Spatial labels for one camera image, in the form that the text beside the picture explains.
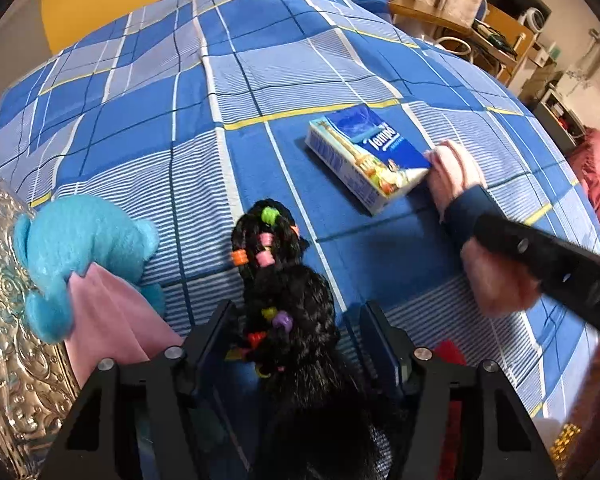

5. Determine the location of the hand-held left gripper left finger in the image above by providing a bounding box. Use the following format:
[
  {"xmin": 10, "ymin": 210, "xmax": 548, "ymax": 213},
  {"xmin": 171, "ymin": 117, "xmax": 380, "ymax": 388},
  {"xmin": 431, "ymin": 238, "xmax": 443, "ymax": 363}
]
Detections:
[{"xmin": 40, "ymin": 299, "xmax": 252, "ymax": 480}]

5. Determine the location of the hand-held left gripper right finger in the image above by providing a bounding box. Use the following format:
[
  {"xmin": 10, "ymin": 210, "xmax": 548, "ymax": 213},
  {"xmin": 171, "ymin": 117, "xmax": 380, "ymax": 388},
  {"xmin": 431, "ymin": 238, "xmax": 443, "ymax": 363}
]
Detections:
[{"xmin": 359, "ymin": 301, "xmax": 562, "ymax": 480}]

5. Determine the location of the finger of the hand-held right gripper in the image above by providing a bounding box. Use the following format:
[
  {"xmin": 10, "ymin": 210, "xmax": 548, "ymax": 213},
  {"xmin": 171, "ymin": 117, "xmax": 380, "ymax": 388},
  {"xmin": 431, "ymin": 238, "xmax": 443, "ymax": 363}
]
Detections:
[{"xmin": 472, "ymin": 212, "xmax": 600, "ymax": 346}]

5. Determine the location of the black braided hairpiece with beads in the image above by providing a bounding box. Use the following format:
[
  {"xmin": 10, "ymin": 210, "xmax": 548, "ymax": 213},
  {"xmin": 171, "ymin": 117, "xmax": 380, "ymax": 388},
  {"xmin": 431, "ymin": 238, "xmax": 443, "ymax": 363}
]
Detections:
[{"xmin": 229, "ymin": 199, "xmax": 397, "ymax": 480}]

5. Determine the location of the pink towel blue band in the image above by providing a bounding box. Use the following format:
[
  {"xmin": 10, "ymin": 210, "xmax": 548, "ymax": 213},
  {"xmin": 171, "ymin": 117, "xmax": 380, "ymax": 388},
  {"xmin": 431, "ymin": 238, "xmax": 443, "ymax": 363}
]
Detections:
[{"xmin": 424, "ymin": 140, "xmax": 544, "ymax": 317}]

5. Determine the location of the blue teddy bear pink shirt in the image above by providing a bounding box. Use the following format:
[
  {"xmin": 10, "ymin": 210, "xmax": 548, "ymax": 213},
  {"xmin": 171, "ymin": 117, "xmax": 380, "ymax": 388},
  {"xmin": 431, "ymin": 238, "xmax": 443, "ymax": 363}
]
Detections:
[{"xmin": 12, "ymin": 195, "xmax": 192, "ymax": 392}]

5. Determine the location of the blue pocket tissue pack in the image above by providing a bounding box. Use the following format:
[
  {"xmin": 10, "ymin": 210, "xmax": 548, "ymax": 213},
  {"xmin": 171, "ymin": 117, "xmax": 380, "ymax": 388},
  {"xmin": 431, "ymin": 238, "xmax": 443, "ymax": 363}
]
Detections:
[{"xmin": 305, "ymin": 103, "xmax": 431, "ymax": 217}]

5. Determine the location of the white low cabinet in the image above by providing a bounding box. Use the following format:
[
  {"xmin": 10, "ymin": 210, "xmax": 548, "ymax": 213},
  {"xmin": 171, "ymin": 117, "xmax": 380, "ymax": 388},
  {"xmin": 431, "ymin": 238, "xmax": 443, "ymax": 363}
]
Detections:
[{"xmin": 530, "ymin": 85, "xmax": 589, "ymax": 149}]

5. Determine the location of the ornate silver tissue box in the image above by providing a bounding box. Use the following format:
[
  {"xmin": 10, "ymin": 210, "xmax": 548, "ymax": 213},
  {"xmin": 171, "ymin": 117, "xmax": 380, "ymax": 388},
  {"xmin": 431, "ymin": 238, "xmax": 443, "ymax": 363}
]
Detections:
[{"xmin": 0, "ymin": 162, "xmax": 84, "ymax": 467}]

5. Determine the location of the wooden chair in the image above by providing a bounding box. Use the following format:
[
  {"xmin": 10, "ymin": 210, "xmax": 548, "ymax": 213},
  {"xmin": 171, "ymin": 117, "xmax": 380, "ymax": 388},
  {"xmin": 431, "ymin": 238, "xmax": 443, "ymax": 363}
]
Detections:
[{"xmin": 472, "ymin": 5, "xmax": 536, "ymax": 82}]

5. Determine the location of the blue plaid bedsheet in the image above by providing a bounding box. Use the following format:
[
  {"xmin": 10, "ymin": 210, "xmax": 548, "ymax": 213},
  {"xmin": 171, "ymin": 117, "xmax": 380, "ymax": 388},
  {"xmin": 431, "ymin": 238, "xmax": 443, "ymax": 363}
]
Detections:
[{"xmin": 0, "ymin": 0, "xmax": 600, "ymax": 461}]

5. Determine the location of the wooden desk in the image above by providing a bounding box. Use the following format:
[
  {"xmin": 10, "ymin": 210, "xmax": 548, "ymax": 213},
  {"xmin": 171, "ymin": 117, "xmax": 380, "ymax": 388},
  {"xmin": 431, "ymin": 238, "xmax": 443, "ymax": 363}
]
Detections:
[{"xmin": 305, "ymin": 0, "xmax": 492, "ymax": 42}]

